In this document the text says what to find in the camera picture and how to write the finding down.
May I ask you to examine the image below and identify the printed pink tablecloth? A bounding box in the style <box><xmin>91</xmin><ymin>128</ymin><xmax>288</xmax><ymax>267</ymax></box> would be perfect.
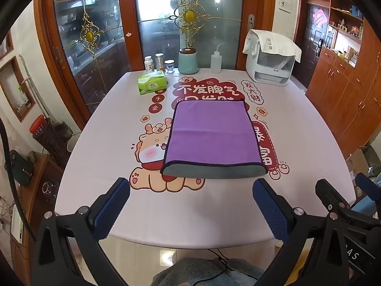
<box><xmin>54</xmin><ymin>70</ymin><xmax>357</xmax><ymax>242</ymax></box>

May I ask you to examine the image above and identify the wooden cabinet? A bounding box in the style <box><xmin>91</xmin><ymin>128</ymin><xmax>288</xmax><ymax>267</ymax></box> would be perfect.
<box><xmin>305</xmin><ymin>0</ymin><xmax>381</xmax><ymax>159</ymax></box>

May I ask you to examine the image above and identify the green tissue pack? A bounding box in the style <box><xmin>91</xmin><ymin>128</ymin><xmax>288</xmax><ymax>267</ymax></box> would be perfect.
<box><xmin>137</xmin><ymin>71</ymin><xmax>168</xmax><ymax>95</ymax></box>

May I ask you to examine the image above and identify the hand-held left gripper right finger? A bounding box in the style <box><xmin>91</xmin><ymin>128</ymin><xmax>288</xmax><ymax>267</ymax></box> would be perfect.
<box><xmin>252</xmin><ymin>178</ymin><xmax>351</xmax><ymax>286</ymax></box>

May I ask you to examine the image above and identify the wooden framed glass door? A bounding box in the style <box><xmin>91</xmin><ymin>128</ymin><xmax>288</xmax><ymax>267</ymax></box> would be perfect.
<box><xmin>34</xmin><ymin>0</ymin><xmax>277</xmax><ymax>123</ymax></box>

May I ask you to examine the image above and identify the teal ceramic canister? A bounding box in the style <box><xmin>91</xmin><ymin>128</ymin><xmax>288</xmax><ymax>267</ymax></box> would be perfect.
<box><xmin>178</xmin><ymin>48</ymin><xmax>200</xmax><ymax>75</ymax></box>

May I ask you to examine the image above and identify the gold door ornament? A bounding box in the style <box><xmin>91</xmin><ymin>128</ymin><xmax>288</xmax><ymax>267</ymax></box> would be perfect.
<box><xmin>170</xmin><ymin>0</ymin><xmax>209</xmax><ymax>48</ymax></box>
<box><xmin>78</xmin><ymin>13</ymin><xmax>103</xmax><ymax>60</ymax></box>

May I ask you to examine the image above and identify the thin black cable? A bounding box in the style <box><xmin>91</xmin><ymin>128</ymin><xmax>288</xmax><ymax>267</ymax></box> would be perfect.
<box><xmin>190</xmin><ymin>248</ymin><xmax>260</xmax><ymax>286</ymax></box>

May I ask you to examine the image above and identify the small white box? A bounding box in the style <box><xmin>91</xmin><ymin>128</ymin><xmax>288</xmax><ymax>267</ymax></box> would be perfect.
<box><xmin>10</xmin><ymin>205</ymin><xmax>28</xmax><ymax>244</ymax></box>

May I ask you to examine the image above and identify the dark entrance door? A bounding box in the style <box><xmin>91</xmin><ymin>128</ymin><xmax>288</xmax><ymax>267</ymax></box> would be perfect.
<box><xmin>296</xmin><ymin>0</ymin><xmax>331</xmax><ymax>89</ymax></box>

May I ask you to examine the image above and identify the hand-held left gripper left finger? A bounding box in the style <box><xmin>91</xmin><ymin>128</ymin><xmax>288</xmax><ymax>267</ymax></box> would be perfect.
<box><xmin>31</xmin><ymin>178</ymin><xmax>131</xmax><ymax>286</ymax></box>

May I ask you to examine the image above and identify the thick black cable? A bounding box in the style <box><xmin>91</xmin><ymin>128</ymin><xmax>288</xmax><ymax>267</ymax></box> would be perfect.
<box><xmin>0</xmin><ymin>117</ymin><xmax>37</xmax><ymax>246</ymax></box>

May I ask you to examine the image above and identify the metal-lidded jar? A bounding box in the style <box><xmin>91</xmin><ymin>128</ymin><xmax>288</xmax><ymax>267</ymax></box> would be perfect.
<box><xmin>154</xmin><ymin>53</ymin><xmax>165</xmax><ymax>73</ymax></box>

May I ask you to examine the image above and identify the black bag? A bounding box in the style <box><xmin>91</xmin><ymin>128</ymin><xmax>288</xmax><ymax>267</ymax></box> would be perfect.
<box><xmin>10</xmin><ymin>150</ymin><xmax>34</xmax><ymax>186</ymax></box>

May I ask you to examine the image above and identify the white squeeze bottle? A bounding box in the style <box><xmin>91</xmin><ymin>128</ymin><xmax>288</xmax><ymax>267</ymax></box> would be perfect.
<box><xmin>210</xmin><ymin>43</ymin><xmax>227</xmax><ymax>73</ymax></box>

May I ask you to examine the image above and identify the red door decoration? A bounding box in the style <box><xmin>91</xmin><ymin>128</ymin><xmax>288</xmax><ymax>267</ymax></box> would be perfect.
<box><xmin>312</xmin><ymin>8</ymin><xmax>328</xmax><ymax>28</ymax></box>

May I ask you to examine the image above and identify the white countertop appliance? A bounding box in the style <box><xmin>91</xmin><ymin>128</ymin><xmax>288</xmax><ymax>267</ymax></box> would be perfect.
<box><xmin>245</xmin><ymin>30</ymin><xmax>296</xmax><ymax>87</ymax></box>

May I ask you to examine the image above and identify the purple and grey towel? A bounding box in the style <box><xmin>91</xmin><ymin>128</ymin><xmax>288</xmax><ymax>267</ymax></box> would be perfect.
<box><xmin>160</xmin><ymin>99</ymin><xmax>268</xmax><ymax>180</ymax></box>

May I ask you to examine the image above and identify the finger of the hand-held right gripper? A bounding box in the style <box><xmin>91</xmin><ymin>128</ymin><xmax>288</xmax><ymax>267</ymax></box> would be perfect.
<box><xmin>315</xmin><ymin>179</ymin><xmax>381</xmax><ymax>227</ymax></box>
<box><xmin>355</xmin><ymin>173</ymin><xmax>381</xmax><ymax>213</ymax></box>

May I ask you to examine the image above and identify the white cloth cover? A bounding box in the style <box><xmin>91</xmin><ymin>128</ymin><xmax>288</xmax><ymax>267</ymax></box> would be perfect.
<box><xmin>242</xmin><ymin>29</ymin><xmax>302</xmax><ymax>63</ymax></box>

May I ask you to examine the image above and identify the cardboard box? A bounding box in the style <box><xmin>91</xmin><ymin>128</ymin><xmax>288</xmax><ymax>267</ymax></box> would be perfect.
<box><xmin>346</xmin><ymin>145</ymin><xmax>373</xmax><ymax>180</ymax></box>

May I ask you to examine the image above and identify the wooden side table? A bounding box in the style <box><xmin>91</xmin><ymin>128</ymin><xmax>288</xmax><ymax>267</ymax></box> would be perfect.
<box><xmin>10</xmin><ymin>154</ymin><xmax>64</xmax><ymax>246</ymax></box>

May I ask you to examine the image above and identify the grey fluffy cloth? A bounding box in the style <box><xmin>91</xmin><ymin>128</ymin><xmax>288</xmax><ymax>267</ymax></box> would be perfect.
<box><xmin>151</xmin><ymin>257</ymin><xmax>266</xmax><ymax>286</ymax></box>

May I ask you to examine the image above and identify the red-lidded plastic jar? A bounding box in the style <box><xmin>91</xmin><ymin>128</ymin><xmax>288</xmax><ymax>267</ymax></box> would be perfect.
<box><xmin>29</xmin><ymin>114</ymin><xmax>52</xmax><ymax>140</ymax></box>

